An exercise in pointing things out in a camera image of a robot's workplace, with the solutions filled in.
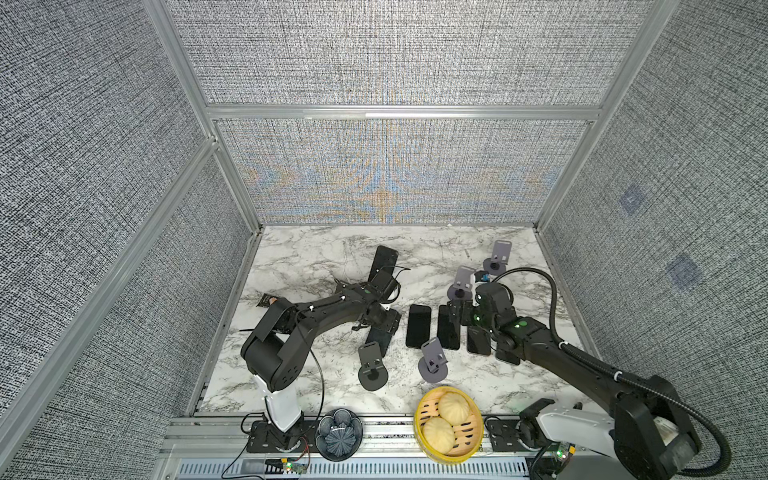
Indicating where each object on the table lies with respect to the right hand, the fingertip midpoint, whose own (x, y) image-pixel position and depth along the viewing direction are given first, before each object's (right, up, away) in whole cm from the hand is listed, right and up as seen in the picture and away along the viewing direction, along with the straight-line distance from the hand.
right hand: (462, 296), depth 86 cm
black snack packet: (-60, -3, +11) cm, 62 cm away
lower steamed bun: (-10, -29, -18) cm, 36 cm away
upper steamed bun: (-6, -25, -14) cm, 29 cm away
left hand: (-20, -8, +5) cm, 22 cm away
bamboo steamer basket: (-2, -32, -14) cm, 35 cm away
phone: (-23, -12, +2) cm, 26 cm away
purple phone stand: (+18, +8, +21) cm, 28 cm away
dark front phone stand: (-26, -21, -4) cm, 33 cm away
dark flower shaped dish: (-34, -32, -13) cm, 48 cm away
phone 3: (-12, -10, +7) cm, 17 cm away
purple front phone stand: (-9, -22, -3) cm, 23 cm away
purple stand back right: (+2, +1, +7) cm, 7 cm away
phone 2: (-22, +10, +5) cm, 25 cm away
